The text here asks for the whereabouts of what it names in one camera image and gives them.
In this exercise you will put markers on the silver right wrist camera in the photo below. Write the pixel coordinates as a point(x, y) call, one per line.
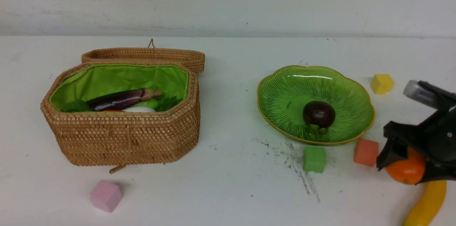
point(430, 95)

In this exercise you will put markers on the yellow banana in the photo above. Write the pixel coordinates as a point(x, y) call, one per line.
point(426, 209)

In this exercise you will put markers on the woven wicker basket lid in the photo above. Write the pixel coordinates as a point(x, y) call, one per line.
point(192, 60)

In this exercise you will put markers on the orange mango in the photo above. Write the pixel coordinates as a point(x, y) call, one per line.
point(408, 171)

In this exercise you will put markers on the orange foam cube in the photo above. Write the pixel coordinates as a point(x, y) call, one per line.
point(366, 152)

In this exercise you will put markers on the yellow foam cube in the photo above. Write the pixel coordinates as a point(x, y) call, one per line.
point(382, 84)

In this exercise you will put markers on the woven wicker basket green lining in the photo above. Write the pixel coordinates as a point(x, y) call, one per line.
point(120, 138)

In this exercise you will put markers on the orange carrot with green top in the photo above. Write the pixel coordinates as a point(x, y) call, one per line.
point(86, 106)

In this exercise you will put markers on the dark purple mangosteen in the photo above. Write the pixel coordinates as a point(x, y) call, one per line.
point(318, 116)

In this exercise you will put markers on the green foam cube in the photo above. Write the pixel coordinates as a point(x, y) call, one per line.
point(314, 159)

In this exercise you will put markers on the pink foam cube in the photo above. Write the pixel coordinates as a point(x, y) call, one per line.
point(106, 196)

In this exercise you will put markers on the white radish with green leaves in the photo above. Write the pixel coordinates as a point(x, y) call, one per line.
point(140, 109)

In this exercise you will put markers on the purple eggplant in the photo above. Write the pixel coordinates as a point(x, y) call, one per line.
point(122, 99)

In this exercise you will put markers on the green leaf-shaped glass plate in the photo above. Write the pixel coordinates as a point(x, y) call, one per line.
point(282, 96)

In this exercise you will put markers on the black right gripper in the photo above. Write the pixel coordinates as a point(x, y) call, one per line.
point(434, 142)

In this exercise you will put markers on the green cucumber toy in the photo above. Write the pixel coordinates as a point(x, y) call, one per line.
point(152, 103)

